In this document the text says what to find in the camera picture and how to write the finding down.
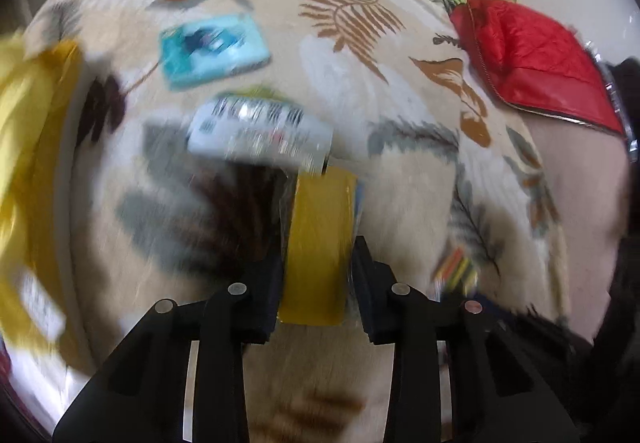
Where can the red quilted pouch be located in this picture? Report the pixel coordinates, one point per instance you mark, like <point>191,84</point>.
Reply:
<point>530,53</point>

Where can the teal tissue pack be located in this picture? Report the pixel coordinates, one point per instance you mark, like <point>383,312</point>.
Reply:
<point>210,50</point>

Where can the dark cloth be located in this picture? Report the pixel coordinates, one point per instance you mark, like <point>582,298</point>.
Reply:
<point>631,78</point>

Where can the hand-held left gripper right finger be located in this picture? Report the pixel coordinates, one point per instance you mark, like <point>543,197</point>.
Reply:
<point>367,308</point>

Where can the yellow packet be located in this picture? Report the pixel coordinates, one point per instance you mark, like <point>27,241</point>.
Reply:
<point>315,243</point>

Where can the clear plastic bag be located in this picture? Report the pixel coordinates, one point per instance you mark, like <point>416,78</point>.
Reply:
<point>612,90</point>

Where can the pink checked mattress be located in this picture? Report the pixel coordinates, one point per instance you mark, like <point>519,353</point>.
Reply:
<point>585,203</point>

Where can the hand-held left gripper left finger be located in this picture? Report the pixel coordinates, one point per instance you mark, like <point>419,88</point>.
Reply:
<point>267,308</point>

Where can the leaf print blanket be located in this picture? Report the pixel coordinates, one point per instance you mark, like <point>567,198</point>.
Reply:
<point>400,133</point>

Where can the small striped packet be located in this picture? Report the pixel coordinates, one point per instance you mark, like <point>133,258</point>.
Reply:
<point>455,270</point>

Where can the white box with yellow rim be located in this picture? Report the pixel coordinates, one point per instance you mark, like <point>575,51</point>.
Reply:
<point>55,148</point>

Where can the yellow towel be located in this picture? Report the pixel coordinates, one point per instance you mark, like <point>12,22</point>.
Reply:
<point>20,133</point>

